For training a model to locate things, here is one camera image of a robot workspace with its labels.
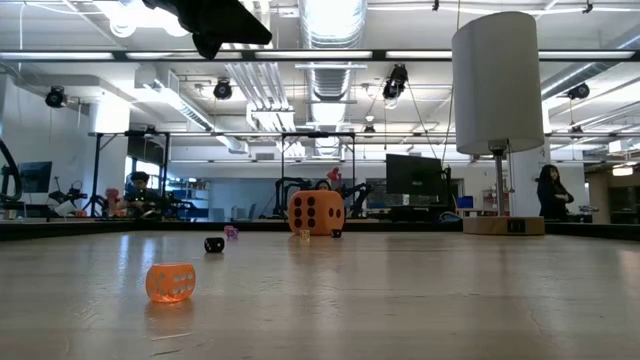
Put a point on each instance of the black aluminium table frame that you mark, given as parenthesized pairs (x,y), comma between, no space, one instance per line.
(425,226)

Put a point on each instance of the large black monitor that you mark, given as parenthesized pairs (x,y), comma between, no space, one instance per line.
(412,175)

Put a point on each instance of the white shade table lamp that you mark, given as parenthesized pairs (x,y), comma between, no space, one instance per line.
(495,85)

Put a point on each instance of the small clear purple die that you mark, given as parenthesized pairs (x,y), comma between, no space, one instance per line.
(234,235)

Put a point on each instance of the small yellow translucent die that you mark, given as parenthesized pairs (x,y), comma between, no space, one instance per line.
(304,234)

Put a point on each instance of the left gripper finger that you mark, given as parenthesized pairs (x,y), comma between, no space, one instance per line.
(215,22)

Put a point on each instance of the small black die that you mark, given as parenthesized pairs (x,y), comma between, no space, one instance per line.
(214,245)
(336,233)

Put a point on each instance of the small blue box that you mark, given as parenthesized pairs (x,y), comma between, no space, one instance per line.
(465,202)

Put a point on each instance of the black overhead frame bar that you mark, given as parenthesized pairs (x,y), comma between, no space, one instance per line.
(378,55)

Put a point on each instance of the silver ventilation duct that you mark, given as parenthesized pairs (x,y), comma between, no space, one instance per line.
(332,80)

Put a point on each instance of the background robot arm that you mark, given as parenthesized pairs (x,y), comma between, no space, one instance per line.
(360,192)
(72,195)
(287,187)

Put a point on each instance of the small dark monitor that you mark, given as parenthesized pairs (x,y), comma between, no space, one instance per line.
(40,176)

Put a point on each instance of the red toy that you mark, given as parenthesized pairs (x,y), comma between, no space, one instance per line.
(334,175)

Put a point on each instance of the person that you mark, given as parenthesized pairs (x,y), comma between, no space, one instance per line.
(322,185)
(552,197)
(142,197)

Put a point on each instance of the large orange foam die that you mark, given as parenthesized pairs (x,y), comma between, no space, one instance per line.
(316,212)

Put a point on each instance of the black ceiling spotlight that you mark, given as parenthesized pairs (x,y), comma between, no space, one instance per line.
(222,89)
(395,82)
(579,91)
(55,97)

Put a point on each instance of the small orange translucent die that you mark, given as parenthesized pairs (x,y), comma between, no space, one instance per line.
(170,283)

